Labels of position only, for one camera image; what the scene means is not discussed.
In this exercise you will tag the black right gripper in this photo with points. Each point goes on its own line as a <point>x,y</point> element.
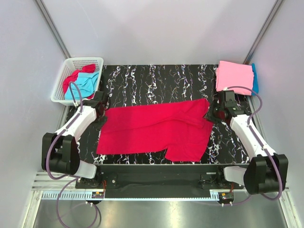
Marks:
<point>209,117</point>

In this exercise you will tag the red t-shirt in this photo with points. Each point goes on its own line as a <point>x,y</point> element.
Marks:
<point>71,79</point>
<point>180,128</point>

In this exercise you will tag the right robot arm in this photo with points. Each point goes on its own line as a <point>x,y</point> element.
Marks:
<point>267,170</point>

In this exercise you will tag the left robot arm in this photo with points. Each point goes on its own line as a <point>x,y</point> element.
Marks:
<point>60,155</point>

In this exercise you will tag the light blue t-shirt in basket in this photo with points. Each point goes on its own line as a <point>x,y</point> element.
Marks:
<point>84,83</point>

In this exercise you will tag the red t-shirt in basket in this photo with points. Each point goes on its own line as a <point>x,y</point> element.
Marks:
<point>71,79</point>

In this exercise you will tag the folded pink t-shirt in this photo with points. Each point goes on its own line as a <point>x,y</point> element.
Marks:
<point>232,74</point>

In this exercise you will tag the folded blue t-shirt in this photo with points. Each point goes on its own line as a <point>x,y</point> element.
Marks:
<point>255,81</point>

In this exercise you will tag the white plastic laundry basket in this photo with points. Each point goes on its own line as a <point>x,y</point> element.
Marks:
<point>79,77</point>

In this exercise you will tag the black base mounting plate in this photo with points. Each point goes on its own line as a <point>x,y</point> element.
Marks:
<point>157,182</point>

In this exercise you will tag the right controller board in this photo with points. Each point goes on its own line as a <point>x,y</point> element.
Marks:
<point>227,195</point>

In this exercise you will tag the controller board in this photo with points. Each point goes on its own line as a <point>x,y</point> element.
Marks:
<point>227,195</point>
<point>98,195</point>

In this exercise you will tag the left controller board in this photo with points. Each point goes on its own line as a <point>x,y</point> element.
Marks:
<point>98,195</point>

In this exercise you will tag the left aluminium corner post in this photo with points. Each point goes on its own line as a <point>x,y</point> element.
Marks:
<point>52,27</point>

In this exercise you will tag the aluminium corner post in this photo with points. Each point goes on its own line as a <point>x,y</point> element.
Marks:
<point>262,32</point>
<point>52,27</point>

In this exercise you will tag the right aluminium corner post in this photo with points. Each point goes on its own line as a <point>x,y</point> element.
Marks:
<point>262,32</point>

